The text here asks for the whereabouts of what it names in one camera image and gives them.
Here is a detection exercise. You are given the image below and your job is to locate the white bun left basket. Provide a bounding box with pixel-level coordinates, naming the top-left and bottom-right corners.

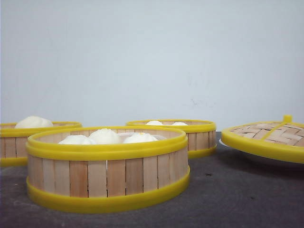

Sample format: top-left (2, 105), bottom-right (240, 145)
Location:
top-left (15, 115), bottom-right (53, 128)

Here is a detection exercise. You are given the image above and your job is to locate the bamboo steamer basket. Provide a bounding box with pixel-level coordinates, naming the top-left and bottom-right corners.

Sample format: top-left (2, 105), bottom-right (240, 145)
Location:
top-left (126, 119), bottom-right (217, 159)
top-left (0, 121), bottom-right (82, 167)
top-left (26, 126), bottom-right (190, 213)

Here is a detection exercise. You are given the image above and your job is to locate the white bun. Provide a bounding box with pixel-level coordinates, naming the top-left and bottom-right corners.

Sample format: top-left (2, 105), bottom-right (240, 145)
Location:
top-left (146, 120), bottom-right (163, 126)
top-left (171, 122), bottom-right (188, 126)
top-left (58, 135), bottom-right (96, 145)
top-left (123, 133), bottom-right (158, 143)
top-left (89, 128), bottom-right (120, 144)

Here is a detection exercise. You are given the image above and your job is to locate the bamboo steamer lid yellow rim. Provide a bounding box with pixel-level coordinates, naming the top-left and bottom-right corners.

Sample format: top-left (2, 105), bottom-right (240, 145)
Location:
top-left (221, 115), bottom-right (304, 164)

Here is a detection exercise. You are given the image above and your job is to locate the white bun front middle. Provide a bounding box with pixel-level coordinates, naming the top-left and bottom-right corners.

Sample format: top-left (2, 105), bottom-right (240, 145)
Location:
top-left (89, 128), bottom-right (120, 144)

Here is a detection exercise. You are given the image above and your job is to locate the white bun front left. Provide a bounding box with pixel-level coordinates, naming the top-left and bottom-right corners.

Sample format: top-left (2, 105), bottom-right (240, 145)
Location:
top-left (58, 135), bottom-right (96, 145)

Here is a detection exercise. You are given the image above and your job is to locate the white plate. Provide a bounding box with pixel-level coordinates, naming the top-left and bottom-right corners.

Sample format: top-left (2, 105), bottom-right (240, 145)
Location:
top-left (218, 139), bottom-right (304, 171)

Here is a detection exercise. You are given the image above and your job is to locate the white bun front right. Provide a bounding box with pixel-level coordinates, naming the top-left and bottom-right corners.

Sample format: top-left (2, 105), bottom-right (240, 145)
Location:
top-left (123, 133), bottom-right (158, 143)

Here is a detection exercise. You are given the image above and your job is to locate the white bun rear left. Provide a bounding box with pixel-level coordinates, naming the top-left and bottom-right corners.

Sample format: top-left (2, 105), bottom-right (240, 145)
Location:
top-left (146, 120), bottom-right (163, 126)

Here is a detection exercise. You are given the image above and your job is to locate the white bun rear right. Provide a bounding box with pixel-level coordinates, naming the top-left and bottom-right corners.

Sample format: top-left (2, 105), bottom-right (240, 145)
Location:
top-left (171, 122), bottom-right (188, 126)

